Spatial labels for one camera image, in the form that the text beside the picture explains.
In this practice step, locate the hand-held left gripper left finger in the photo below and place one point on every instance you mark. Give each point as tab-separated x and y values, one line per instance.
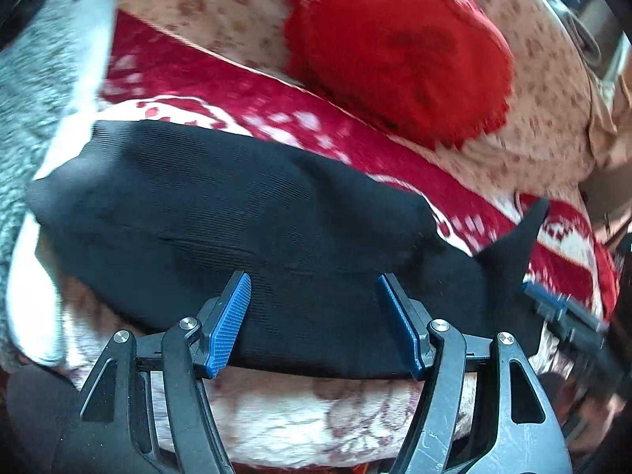
228	325

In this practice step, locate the grey fluffy blanket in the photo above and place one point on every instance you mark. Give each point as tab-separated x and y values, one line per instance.
39	89

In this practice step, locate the white floral plush blanket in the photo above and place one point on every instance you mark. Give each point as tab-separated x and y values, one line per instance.
306	419

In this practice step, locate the black pants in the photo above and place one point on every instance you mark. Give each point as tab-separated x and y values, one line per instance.
237	222

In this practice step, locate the beige floral bed sheet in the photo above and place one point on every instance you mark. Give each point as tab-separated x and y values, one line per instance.
523	108

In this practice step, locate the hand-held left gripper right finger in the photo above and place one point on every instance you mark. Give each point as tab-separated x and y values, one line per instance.
401	321

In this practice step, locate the red round cushion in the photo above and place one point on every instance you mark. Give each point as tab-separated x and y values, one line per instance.
401	50

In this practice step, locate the red white patterned blanket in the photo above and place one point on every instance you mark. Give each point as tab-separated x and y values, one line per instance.
345	128

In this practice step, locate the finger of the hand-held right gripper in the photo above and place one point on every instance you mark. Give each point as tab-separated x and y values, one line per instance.
549	302

